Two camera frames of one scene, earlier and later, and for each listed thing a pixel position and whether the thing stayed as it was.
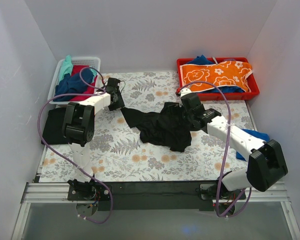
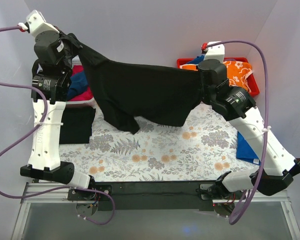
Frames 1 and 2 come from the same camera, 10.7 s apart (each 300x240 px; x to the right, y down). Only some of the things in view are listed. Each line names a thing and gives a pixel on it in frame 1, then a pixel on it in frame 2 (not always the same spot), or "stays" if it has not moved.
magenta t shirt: x=76 y=70 stays
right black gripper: x=188 y=116 -> x=206 y=93
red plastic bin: x=253 y=91 stays
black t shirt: x=170 y=127 -> x=132 y=93
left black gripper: x=117 y=101 -> x=71 y=43
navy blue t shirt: x=72 y=84 stays
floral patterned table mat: x=119 y=155 stays
